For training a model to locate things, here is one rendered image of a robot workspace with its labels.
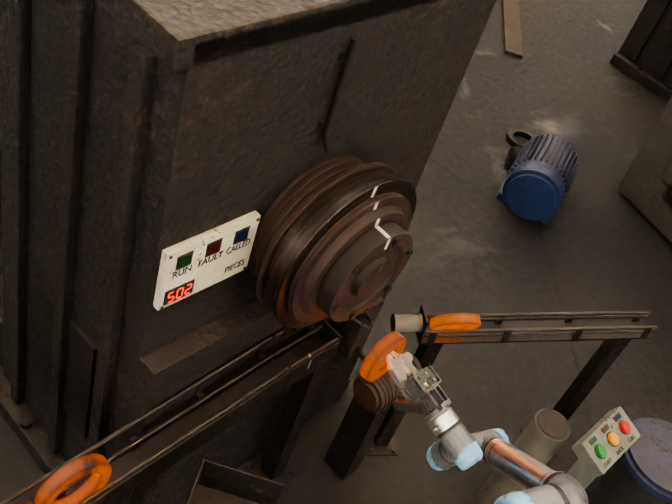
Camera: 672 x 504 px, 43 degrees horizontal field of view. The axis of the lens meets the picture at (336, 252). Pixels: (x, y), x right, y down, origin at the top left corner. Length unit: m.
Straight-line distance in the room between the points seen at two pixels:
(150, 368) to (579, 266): 2.68
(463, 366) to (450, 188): 1.15
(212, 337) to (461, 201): 2.38
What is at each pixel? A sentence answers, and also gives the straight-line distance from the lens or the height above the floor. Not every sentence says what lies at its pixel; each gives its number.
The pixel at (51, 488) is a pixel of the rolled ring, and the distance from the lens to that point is 2.02.
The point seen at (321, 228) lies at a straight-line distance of 1.88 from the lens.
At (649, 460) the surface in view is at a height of 0.43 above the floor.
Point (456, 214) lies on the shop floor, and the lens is 4.22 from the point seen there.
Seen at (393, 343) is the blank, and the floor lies 0.90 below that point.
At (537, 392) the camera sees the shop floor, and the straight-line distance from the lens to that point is 3.62.
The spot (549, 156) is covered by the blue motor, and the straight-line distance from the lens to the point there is 4.27.
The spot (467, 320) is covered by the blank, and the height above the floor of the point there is 0.77.
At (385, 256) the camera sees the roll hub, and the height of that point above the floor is 1.17.
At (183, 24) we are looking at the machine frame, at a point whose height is 1.76.
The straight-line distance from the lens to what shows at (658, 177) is 4.73.
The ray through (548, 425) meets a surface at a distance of 2.81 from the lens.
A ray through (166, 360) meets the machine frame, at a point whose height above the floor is 0.87.
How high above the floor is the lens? 2.53
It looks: 42 degrees down
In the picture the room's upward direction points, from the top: 20 degrees clockwise
